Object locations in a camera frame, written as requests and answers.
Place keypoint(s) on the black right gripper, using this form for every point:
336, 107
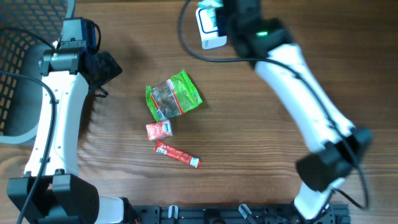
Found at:
222, 23

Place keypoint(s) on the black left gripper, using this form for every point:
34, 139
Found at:
109, 67

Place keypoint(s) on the green candy bag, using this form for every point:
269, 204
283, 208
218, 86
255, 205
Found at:
173, 97

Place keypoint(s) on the red small snack pack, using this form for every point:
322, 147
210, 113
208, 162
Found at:
159, 130

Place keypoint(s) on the red long snack stick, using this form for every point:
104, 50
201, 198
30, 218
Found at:
177, 154

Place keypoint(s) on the teal packet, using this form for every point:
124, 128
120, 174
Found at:
210, 7

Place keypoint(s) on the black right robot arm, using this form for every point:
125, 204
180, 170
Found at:
336, 146

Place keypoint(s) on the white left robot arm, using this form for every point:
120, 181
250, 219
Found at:
51, 190

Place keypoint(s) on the white barcode scanner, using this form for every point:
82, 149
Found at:
208, 32

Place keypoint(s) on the black mesh basket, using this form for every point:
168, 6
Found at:
28, 28

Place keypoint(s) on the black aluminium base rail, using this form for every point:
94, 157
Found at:
266, 214

